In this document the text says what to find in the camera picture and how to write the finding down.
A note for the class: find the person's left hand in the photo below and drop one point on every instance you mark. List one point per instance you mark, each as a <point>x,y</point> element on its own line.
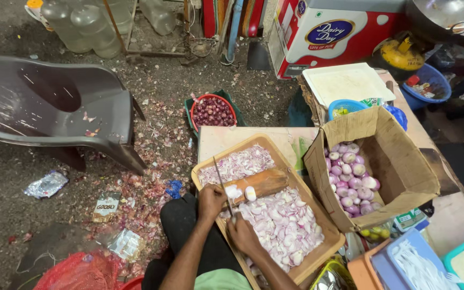
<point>210,203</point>

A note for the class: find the person's right hand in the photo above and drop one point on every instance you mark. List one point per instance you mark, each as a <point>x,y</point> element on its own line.
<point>243,237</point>

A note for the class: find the person's right fingers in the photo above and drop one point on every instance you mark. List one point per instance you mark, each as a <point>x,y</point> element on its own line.
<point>232,225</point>

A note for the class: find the person's left fingers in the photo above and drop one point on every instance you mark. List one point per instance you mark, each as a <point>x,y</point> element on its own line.
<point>220,190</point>

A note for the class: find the steel kitchen knife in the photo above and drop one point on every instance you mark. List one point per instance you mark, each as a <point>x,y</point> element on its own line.
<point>222,181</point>

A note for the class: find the peeled white onion half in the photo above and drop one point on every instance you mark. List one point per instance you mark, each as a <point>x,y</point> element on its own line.
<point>233,192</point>

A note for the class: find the small peeled onion piece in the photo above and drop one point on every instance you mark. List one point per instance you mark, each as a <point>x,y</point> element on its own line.
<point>250,193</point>

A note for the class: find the wooden chopping block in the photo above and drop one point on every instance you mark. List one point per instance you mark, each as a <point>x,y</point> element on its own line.
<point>262,183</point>

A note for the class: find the blue plastic scrap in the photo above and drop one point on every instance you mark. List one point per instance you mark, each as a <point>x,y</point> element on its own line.
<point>174,188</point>

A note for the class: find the person's black trousers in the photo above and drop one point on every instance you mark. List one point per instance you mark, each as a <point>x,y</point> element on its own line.
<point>187,237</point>

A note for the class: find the heap of sliced onions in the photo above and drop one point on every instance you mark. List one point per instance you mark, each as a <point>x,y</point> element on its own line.
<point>284,225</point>

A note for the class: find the person's green shirt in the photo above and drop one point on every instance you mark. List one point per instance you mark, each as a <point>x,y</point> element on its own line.
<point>224,280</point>

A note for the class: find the heap of onion peels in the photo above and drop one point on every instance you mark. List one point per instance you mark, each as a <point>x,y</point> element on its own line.
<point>151,161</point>

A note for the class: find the pile of unpeeled red onions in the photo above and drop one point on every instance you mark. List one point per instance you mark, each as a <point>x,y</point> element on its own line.
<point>213,112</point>

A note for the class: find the green plastic crate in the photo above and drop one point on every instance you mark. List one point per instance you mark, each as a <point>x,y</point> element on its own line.
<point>238,112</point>

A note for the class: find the red round basket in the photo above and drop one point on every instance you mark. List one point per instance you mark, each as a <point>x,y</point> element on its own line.
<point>193,108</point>

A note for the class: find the beige rectangular tray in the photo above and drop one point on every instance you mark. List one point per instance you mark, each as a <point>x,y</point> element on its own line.
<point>320,229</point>

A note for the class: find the clear crumpled plastic wrapper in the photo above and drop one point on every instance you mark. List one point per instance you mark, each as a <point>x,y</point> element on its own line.
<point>125,243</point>

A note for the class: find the yellow plastic basket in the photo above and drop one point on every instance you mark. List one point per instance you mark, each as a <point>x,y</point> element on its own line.
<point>330,276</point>

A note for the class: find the brown printed empty packet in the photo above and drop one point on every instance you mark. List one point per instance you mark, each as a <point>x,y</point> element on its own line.
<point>106,206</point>

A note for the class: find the red plastic bowl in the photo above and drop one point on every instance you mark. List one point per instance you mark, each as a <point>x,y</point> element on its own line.
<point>132,284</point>

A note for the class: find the pile of peeled onions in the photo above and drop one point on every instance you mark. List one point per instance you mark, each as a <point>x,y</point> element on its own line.
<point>351,181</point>

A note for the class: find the orange plastic container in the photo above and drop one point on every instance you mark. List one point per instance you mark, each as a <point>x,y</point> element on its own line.
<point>361,270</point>

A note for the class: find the bag of yellow limes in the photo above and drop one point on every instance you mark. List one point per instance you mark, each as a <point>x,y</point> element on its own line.
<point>375,232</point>

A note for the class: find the light blue plastic basket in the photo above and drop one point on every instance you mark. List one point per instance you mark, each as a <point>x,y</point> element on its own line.
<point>344,108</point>

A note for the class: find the rusty metal stand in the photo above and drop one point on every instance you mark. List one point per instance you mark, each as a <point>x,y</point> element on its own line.
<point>155,44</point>

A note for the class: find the red mesh sack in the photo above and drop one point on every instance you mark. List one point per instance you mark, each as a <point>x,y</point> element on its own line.
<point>79,272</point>

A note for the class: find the white cutting board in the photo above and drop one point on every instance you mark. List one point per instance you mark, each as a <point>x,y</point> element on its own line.
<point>347,82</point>

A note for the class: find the colourful rolled mats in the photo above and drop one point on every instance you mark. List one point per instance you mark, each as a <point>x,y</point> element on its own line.
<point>232,18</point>

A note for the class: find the silver foil wrapper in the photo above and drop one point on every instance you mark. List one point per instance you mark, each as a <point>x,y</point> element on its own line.
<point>46,184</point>

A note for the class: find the brown cardboard box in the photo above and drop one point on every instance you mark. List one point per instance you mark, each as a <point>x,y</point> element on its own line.
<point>401,177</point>

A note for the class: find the green and white carton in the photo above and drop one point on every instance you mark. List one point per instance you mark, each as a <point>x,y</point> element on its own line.
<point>409,219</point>

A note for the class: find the blue box of white forks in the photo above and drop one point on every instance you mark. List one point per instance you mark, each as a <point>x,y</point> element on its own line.
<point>413,261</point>

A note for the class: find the clear plastic water jug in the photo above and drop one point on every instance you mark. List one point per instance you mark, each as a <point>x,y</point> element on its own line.
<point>158,15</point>
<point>119,14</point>
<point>97,34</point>
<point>61,24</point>

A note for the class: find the grey plastic chair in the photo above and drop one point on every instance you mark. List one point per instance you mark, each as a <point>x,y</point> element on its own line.
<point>54,104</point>

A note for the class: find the red and white freezer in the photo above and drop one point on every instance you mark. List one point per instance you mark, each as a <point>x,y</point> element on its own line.
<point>328,36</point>

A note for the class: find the blue plastic bag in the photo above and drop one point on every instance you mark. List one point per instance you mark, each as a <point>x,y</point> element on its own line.
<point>397,116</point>

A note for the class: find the yellow gas cylinder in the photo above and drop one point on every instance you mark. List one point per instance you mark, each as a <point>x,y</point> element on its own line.
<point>401,54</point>

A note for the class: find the blue plastic tub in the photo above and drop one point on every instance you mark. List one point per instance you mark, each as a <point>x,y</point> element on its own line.
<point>427,86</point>

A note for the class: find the white jug with orange cap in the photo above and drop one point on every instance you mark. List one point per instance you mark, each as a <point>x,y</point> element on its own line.
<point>34,11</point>

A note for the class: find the large steel pan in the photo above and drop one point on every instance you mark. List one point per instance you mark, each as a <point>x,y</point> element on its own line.
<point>441,18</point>

